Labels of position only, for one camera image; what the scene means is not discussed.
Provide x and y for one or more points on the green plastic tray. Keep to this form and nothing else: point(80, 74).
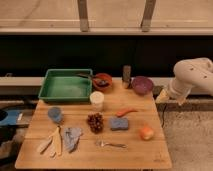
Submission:
point(64, 85)

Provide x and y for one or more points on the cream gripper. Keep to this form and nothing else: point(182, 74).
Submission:
point(166, 94)

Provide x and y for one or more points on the dark utensil in bowl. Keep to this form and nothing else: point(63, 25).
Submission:
point(90, 77)

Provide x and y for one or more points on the white wooden spatula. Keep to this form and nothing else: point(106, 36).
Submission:
point(44, 145)

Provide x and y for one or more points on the blue object at left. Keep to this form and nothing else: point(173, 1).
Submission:
point(10, 117)

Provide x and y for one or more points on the blue sponge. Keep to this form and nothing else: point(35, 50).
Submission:
point(118, 123)

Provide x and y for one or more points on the red yellow apple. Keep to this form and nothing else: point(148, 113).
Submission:
point(146, 132)

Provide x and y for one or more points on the white paper cup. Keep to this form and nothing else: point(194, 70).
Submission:
point(97, 100)

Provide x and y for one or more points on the orange carrot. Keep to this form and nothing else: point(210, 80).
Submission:
point(125, 111)

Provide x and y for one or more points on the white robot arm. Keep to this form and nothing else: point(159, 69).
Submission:
point(188, 73)

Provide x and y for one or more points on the blue plastic cup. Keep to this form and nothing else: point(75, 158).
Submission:
point(55, 114)

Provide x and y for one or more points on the silver metal fork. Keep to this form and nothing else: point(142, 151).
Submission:
point(102, 144)

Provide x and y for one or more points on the bunch of red grapes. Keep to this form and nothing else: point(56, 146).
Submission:
point(95, 122)

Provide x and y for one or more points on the blue grey cloth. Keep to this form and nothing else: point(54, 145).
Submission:
point(71, 138)

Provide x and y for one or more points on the orange red bowl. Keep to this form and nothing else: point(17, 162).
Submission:
point(104, 76)

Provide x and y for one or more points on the purple bowl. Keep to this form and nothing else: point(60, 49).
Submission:
point(142, 85)

